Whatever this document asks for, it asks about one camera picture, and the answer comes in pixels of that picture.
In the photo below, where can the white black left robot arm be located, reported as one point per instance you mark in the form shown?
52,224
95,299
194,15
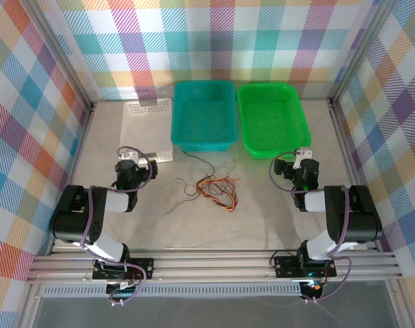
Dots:
108,201

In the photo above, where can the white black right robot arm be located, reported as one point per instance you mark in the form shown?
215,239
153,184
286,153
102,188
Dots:
357,212

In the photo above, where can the white perforated plastic basket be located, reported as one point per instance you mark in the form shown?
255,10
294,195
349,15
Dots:
142,130

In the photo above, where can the green plastic basket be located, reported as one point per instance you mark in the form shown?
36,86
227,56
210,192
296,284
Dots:
272,119

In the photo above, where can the teal plastic basket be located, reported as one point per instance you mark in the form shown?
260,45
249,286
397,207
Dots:
203,119

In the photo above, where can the small controller board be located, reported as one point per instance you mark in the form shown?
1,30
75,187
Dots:
123,290
313,290

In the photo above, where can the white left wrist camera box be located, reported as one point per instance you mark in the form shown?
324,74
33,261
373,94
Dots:
130,156

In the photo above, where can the aluminium side rail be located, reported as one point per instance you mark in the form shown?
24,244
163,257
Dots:
74,171
349,153

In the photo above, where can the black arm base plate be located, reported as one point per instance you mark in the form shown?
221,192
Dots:
144,266
284,266

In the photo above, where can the aluminium rail with slots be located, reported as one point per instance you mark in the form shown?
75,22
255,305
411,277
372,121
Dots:
210,264

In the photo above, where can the aluminium frame post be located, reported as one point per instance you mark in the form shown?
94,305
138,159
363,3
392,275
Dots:
361,51
63,56

